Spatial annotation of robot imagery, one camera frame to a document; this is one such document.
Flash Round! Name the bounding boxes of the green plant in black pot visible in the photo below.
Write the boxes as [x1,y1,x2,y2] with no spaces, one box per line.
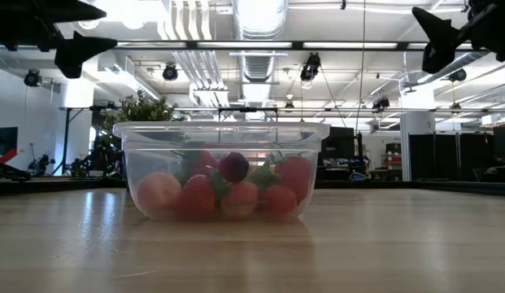
[95,94,184,180]

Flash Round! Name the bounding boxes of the black partition panels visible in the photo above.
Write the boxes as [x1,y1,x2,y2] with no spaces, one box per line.
[408,132,494,182]

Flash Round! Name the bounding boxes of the clear plastic tupperware container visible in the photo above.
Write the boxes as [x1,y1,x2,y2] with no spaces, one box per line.
[112,120,331,224]

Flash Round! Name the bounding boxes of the dark red toy cherry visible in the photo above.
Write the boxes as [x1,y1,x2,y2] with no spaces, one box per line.
[217,151,250,184]

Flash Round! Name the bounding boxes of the red and black equipment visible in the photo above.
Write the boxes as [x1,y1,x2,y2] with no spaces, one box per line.
[0,148,32,182]

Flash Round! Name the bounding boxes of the black background rig frame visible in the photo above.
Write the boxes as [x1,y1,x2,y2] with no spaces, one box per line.
[59,103,119,178]
[217,107,280,123]

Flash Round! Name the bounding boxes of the silver ceiling air duct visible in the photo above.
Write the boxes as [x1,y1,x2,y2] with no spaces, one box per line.
[231,0,290,82]

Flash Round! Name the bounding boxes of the dark wall screen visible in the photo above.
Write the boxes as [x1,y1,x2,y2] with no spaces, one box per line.
[0,126,19,157]

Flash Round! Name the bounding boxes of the black computer monitor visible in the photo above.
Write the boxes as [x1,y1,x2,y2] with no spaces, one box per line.
[320,126,355,168]

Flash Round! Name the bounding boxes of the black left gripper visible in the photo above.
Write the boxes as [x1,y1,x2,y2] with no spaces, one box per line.
[0,0,118,79]

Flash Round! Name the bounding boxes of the black ceiling spotlight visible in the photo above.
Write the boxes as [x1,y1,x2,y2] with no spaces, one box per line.
[447,68,468,84]
[299,51,322,82]
[161,63,179,82]
[23,68,42,88]

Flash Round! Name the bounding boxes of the black aluminium table frame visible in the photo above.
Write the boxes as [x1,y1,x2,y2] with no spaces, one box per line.
[0,177,505,197]

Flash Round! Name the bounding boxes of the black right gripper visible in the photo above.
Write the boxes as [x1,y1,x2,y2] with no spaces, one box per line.
[411,0,505,75]

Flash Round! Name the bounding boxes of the black overhead crossbar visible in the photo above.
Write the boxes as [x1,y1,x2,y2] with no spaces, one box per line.
[83,39,487,52]

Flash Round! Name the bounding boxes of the white building column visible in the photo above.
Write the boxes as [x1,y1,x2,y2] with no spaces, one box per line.
[399,85,437,182]

